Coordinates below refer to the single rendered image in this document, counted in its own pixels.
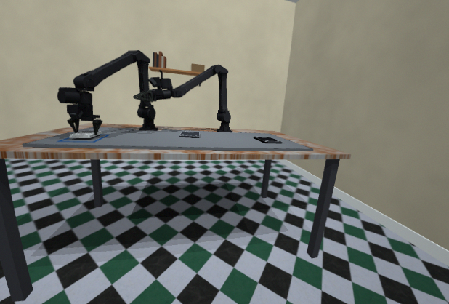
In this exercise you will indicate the white well plate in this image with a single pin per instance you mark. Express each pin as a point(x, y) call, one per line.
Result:
point(84, 134)

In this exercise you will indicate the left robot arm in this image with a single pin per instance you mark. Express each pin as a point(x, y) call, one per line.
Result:
point(223, 113)

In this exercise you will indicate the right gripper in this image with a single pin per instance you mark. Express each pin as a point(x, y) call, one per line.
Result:
point(96, 123)

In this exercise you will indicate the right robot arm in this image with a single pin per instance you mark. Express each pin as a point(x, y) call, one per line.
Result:
point(85, 83)

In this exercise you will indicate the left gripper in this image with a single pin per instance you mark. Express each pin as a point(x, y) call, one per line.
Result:
point(151, 94)

